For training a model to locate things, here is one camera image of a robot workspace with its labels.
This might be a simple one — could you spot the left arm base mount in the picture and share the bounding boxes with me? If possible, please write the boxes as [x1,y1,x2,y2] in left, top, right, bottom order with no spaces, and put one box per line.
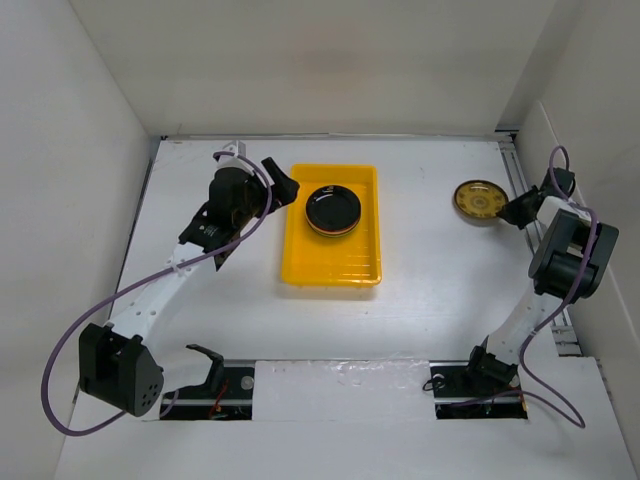
[159,363,255,421]

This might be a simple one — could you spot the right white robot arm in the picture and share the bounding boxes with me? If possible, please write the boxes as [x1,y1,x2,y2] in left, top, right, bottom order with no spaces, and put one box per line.
[462,167,619,396]

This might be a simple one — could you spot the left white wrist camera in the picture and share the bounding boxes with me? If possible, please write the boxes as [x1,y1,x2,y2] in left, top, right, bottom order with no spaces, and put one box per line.
[213,140,246,168]

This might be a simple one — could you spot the black plate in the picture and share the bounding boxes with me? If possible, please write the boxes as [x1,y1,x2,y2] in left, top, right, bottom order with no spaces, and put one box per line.
[305,185,362,235]

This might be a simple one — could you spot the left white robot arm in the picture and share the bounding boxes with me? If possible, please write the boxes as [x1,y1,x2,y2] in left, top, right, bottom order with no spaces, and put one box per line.
[79,151,300,417]

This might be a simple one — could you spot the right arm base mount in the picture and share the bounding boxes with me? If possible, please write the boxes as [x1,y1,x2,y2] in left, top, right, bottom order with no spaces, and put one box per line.
[422,364,528,420]

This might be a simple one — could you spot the brown gold plate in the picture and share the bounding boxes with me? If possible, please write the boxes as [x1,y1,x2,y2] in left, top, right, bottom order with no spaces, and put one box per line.
[452,180,509,223]

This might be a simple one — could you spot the yellow plastic bin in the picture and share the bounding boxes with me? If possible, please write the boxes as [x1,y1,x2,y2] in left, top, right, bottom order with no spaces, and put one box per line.
[281,164,382,287]

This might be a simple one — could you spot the orange plate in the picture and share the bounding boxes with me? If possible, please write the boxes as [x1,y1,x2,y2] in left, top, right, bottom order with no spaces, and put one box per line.
[309,223,358,238]

